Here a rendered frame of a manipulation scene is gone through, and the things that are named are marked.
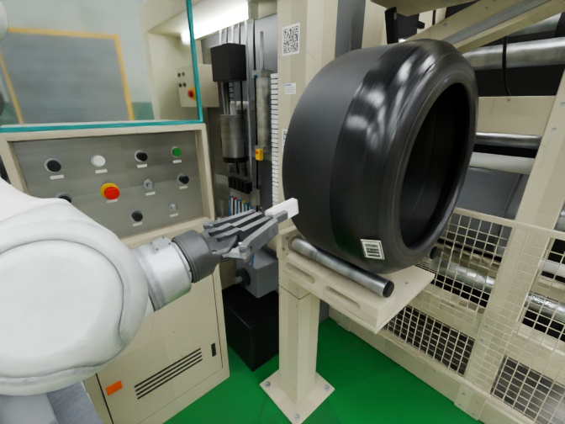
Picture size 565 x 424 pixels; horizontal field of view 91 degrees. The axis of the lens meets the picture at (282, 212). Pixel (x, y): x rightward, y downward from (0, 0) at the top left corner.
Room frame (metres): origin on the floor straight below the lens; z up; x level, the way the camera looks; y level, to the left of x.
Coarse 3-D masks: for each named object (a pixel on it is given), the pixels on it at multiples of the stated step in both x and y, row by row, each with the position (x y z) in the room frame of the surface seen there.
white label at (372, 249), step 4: (364, 240) 0.51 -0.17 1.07; (368, 240) 0.51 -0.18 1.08; (364, 244) 0.51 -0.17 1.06; (368, 244) 0.51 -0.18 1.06; (372, 244) 0.51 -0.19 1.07; (376, 244) 0.50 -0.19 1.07; (380, 244) 0.50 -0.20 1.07; (364, 248) 0.52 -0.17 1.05; (368, 248) 0.52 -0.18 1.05; (372, 248) 0.51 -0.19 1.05; (376, 248) 0.51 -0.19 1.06; (380, 248) 0.50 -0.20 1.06; (364, 252) 0.53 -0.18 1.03; (368, 252) 0.52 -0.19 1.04; (372, 252) 0.52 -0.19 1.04; (376, 252) 0.51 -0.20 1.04; (380, 252) 0.51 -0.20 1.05; (368, 256) 0.53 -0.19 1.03; (372, 256) 0.52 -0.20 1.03; (376, 256) 0.52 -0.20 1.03; (380, 256) 0.51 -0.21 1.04
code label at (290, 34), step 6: (294, 24) 0.92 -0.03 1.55; (282, 30) 0.96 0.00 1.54; (288, 30) 0.94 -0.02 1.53; (294, 30) 0.92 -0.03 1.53; (282, 36) 0.96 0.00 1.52; (288, 36) 0.94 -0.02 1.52; (294, 36) 0.92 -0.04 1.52; (282, 42) 0.96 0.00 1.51; (288, 42) 0.94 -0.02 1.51; (294, 42) 0.92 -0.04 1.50; (282, 48) 0.96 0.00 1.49; (288, 48) 0.94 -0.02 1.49; (294, 48) 0.92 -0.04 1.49; (282, 54) 0.96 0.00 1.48; (288, 54) 0.94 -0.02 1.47
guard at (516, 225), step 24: (480, 216) 0.84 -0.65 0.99; (528, 264) 0.73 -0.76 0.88; (456, 288) 0.86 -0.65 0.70; (408, 312) 0.97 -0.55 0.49; (432, 312) 0.90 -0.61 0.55; (408, 336) 0.95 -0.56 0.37; (528, 336) 0.69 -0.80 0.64; (432, 360) 0.87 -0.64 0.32; (528, 360) 0.67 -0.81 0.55; (528, 384) 0.66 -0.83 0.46; (552, 384) 0.62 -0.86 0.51; (504, 408) 0.67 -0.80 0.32; (528, 408) 0.64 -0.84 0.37
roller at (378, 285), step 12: (300, 240) 0.81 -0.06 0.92; (300, 252) 0.79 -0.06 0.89; (312, 252) 0.75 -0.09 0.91; (324, 252) 0.73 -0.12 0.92; (324, 264) 0.71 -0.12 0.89; (336, 264) 0.68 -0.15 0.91; (348, 264) 0.66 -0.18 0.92; (348, 276) 0.64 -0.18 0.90; (360, 276) 0.62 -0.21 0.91; (372, 276) 0.61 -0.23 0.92; (372, 288) 0.59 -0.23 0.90; (384, 288) 0.57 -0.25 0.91
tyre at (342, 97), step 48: (384, 48) 0.67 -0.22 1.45; (432, 48) 0.63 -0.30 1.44; (336, 96) 0.61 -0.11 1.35; (384, 96) 0.54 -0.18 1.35; (432, 96) 0.57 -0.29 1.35; (288, 144) 0.65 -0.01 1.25; (336, 144) 0.55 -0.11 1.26; (384, 144) 0.51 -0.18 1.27; (432, 144) 0.93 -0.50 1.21; (288, 192) 0.64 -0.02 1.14; (336, 192) 0.53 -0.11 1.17; (384, 192) 0.50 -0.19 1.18; (432, 192) 0.89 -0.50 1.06; (336, 240) 0.56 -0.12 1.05; (384, 240) 0.52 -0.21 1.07; (432, 240) 0.69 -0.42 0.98
